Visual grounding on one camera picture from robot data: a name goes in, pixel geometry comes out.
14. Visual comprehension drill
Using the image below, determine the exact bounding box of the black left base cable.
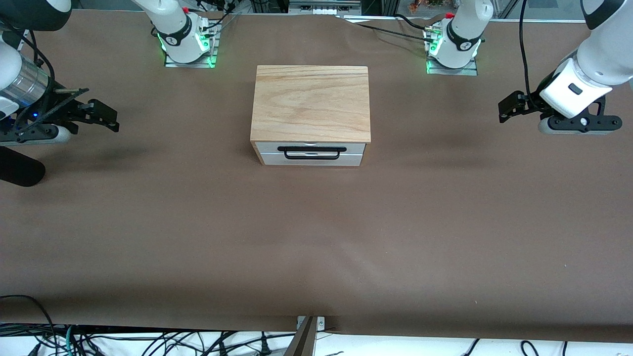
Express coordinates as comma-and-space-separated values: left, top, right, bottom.
346, 14, 437, 44

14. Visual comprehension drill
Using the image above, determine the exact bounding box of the brown paper table cover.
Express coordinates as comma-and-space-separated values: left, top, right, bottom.
0, 9, 633, 344

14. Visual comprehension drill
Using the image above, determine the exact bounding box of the black looped floor cable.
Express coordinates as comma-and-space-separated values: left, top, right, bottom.
0, 295, 56, 356

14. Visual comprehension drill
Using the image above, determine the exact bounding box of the black right base cable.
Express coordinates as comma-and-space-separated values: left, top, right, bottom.
197, 0, 239, 36

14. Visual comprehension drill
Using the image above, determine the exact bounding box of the black drawer handle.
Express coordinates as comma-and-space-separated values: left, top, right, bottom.
277, 146, 347, 160

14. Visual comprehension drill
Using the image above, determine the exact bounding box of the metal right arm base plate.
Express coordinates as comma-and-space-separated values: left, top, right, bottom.
164, 22, 219, 69

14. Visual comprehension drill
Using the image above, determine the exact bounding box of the black cylinder object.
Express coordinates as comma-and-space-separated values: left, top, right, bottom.
0, 147, 46, 188

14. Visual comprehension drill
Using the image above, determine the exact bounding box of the black base cable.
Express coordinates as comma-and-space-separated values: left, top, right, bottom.
346, 14, 437, 44
197, 0, 239, 36

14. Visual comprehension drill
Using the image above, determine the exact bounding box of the wooden drawer cabinet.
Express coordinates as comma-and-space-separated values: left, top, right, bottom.
250, 65, 372, 167

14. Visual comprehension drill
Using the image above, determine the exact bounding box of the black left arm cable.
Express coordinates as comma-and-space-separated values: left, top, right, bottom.
518, 0, 534, 102

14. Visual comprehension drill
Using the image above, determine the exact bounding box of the grey metal rack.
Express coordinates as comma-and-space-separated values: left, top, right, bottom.
288, 0, 362, 15

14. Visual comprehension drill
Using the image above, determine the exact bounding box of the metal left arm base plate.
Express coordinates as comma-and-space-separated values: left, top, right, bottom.
426, 53, 479, 76

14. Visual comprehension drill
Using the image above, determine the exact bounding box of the dark grey camera stand pole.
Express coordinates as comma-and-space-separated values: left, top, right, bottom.
284, 316, 318, 356

